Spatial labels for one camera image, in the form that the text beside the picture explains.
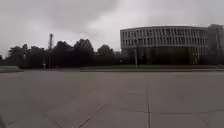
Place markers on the tall thin tower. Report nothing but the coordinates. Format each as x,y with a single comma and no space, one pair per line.
50,40

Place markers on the lamp pole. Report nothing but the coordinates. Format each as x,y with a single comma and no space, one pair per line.
135,58

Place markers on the grey stone slab plaza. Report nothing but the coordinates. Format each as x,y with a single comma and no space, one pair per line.
110,96

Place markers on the low grey wall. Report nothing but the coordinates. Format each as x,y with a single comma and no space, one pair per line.
8,69

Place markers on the grass strip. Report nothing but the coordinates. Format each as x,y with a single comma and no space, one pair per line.
150,66

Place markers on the row of dark trees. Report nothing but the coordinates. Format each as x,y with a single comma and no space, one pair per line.
66,55

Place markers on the pale building with window grid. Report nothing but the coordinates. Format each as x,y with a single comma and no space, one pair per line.
163,38

